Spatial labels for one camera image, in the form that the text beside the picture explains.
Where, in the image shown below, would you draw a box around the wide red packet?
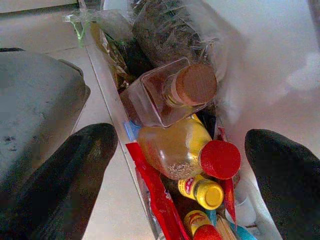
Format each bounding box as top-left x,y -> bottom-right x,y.
124,142 -> 191,240

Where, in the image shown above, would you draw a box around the plastic bag dark leaves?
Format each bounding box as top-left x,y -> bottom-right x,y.
131,0 -> 227,85

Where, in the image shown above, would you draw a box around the small yellow bottle red cap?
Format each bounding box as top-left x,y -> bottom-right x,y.
183,209 -> 224,240

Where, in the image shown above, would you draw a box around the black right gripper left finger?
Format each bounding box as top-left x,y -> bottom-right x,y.
0,122 -> 119,240

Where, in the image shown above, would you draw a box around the plastic bag green herbs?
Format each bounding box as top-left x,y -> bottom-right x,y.
61,9 -> 142,91

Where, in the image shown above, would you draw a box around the square glass bottle cork stopper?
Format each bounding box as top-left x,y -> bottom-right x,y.
120,57 -> 219,129

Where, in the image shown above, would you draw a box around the clear fridge door shelf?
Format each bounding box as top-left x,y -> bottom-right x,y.
79,0 -> 285,240

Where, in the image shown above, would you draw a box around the large yellow bottle red cap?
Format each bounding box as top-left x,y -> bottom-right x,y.
137,116 -> 242,181

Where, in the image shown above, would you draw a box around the small white bottle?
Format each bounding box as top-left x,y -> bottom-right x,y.
234,178 -> 259,227

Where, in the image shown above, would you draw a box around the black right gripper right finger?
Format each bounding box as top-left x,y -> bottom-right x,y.
244,128 -> 320,240

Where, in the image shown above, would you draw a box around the bundle of wooden toothpicks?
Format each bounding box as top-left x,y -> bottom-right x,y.
215,214 -> 237,240

